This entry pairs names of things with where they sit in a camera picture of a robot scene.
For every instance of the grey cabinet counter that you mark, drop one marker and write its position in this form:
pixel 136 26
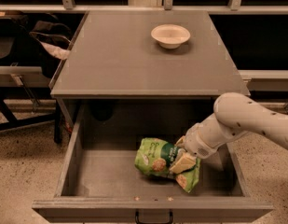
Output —
pixel 115 57

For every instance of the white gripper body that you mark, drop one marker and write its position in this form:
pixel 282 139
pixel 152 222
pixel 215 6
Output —
pixel 196 142

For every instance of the grey bench with black legs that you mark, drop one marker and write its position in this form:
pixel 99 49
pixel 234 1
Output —
pixel 26 82

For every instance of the green rice chip bag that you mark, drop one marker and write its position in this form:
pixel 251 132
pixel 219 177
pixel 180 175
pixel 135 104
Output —
pixel 155 157

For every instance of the grey open top drawer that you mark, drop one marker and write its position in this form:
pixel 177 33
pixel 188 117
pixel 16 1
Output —
pixel 99 182

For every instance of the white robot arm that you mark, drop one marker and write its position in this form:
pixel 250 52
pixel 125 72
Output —
pixel 233 116

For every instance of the black drawer handle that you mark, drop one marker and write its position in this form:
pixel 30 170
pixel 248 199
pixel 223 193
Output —
pixel 153 217

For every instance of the dark bag with white cloth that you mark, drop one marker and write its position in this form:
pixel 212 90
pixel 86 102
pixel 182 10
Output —
pixel 54 38

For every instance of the white bowl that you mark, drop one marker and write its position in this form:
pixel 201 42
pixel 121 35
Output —
pixel 170 36

